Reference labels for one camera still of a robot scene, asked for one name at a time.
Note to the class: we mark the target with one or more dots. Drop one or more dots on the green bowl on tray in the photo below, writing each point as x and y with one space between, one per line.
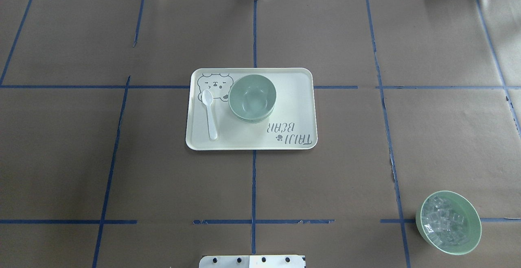
254 118

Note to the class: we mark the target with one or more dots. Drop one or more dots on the cream bear tray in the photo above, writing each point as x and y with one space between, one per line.
292 125

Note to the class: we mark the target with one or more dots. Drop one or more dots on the white plastic spoon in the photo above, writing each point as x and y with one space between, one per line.
207 99

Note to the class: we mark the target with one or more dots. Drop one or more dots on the clear ice cubes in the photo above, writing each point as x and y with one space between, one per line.
442 225

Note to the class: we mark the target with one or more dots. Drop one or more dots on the green bowl with ice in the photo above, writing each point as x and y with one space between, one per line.
473 223

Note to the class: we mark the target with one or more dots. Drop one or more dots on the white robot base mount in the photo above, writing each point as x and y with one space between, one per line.
252 261

